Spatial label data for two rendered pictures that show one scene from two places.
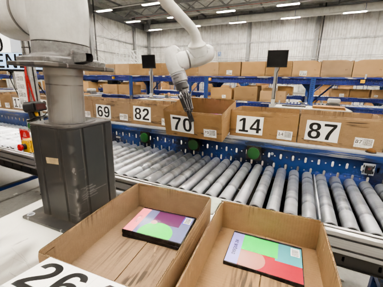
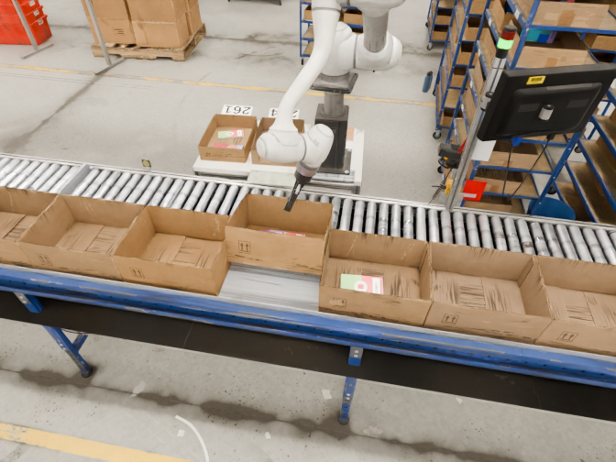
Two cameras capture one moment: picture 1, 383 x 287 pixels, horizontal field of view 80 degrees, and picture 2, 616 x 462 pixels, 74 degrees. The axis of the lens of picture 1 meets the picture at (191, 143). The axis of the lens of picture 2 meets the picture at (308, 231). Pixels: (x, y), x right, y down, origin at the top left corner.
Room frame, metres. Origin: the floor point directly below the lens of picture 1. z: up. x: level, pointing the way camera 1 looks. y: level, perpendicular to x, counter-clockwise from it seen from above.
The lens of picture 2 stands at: (2.68, -0.28, 2.20)
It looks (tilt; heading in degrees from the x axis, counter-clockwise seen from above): 45 degrees down; 164
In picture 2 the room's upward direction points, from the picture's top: 1 degrees clockwise
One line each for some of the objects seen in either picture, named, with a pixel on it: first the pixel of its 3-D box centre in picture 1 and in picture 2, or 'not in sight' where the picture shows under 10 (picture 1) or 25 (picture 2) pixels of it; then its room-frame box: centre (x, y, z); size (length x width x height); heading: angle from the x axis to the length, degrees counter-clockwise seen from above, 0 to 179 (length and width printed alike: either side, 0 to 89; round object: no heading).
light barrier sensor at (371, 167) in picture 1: (368, 170); not in sight; (1.05, -0.87, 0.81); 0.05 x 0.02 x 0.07; 65
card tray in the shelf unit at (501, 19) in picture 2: not in sight; (523, 14); (0.44, 1.69, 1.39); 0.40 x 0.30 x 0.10; 153
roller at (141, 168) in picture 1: (152, 163); (331, 230); (1.30, 0.23, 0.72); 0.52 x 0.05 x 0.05; 155
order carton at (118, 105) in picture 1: (123, 109); (478, 291); (1.97, 0.59, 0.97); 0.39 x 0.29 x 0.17; 65
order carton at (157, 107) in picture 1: (162, 113); (374, 276); (1.80, 0.24, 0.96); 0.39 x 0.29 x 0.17; 65
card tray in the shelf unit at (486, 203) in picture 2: not in sight; (482, 190); (0.86, 1.50, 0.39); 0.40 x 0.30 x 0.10; 155
